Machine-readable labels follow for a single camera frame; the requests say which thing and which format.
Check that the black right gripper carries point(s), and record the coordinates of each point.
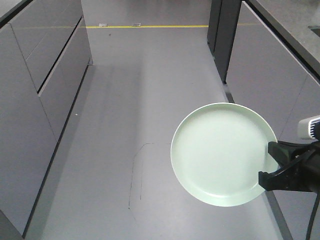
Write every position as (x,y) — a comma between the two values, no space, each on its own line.
(299,167)

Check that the light green round plate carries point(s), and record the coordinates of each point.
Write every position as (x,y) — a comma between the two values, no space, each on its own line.
(217,152)

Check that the grey kitchen counter cabinet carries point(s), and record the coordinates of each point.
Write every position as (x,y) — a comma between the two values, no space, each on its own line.
(274,66)

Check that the dark tall cabinet column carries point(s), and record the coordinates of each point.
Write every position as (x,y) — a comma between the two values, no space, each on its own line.
(223,19)

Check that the grey opposite cabinet row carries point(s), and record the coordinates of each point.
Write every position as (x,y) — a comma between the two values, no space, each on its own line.
(44,54)

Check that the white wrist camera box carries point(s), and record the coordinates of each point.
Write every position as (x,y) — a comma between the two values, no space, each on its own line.
(309,128)

